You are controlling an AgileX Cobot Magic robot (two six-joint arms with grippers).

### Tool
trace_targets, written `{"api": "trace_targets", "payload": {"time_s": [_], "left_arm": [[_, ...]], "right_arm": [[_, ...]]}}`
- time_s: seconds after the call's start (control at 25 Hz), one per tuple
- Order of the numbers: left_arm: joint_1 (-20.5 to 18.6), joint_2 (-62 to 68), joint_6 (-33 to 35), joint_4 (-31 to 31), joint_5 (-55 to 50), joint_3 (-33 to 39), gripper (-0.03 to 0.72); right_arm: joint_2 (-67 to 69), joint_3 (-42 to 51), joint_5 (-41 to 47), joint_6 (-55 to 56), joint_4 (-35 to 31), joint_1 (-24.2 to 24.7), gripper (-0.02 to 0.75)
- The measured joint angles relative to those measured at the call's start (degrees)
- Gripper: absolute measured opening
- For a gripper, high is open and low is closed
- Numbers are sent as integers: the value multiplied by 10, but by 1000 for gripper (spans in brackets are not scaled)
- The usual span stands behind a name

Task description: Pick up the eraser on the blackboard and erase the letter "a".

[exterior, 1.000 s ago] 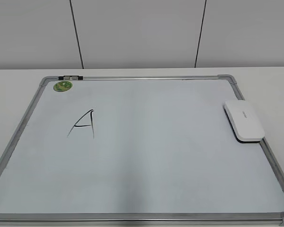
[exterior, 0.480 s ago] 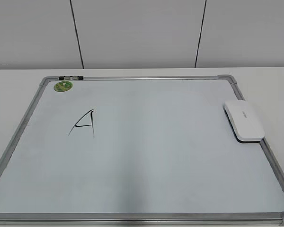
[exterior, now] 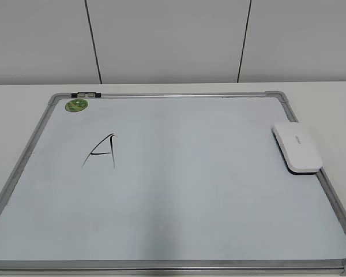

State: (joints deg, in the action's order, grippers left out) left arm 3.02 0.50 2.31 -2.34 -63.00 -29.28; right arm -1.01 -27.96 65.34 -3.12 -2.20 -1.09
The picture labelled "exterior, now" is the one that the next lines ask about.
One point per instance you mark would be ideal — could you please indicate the white rectangular board eraser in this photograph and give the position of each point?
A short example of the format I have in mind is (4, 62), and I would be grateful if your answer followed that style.
(298, 149)

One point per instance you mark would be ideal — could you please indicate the white board with aluminium frame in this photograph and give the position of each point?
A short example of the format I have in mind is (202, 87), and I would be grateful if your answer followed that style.
(177, 184)

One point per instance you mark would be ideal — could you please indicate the black grey hanger clip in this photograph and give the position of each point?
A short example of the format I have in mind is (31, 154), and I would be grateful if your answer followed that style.
(86, 95)

